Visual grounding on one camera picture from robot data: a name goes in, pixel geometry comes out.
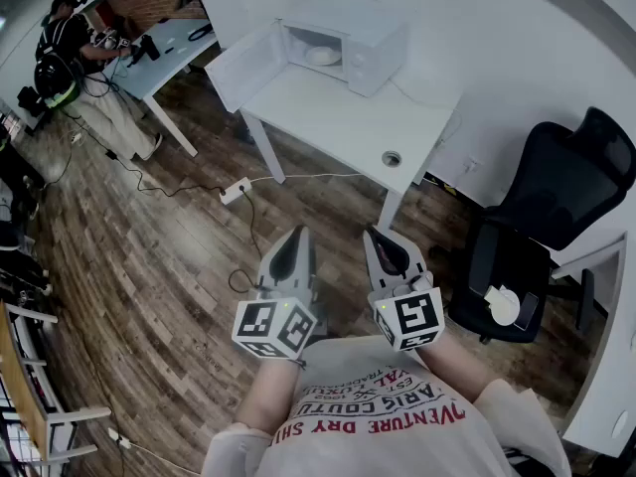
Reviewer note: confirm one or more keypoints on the person's right forearm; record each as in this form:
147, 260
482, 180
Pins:
457, 365

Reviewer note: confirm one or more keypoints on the white wall socket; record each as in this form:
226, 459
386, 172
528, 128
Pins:
473, 165

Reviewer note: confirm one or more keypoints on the person's white printed shirt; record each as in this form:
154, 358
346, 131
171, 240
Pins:
397, 440

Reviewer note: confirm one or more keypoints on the person's left forearm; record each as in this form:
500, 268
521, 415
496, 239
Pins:
270, 395

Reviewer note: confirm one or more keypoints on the white power strip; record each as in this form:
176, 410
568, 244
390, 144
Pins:
236, 191

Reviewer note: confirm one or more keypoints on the long white table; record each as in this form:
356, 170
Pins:
159, 67

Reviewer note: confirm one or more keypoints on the white microwave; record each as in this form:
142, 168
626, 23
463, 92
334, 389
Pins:
377, 52

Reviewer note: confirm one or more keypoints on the white side desk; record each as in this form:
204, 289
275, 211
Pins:
606, 365

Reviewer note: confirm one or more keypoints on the wooden rack with white frame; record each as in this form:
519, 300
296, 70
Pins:
25, 395

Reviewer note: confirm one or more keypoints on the black phone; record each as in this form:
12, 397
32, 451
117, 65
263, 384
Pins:
527, 311

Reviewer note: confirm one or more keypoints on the black office chair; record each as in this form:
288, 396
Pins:
561, 192

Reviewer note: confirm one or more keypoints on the white round device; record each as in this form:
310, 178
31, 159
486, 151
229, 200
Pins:
503, 306

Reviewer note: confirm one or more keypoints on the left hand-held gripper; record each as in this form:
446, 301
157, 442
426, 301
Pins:
275, 323

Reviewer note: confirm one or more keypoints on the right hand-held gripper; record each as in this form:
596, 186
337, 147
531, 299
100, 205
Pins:
412, 316

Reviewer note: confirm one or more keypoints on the black tool on table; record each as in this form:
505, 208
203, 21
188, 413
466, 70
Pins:
149, 47

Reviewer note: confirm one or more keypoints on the white plate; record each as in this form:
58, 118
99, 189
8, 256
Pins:
334, 60

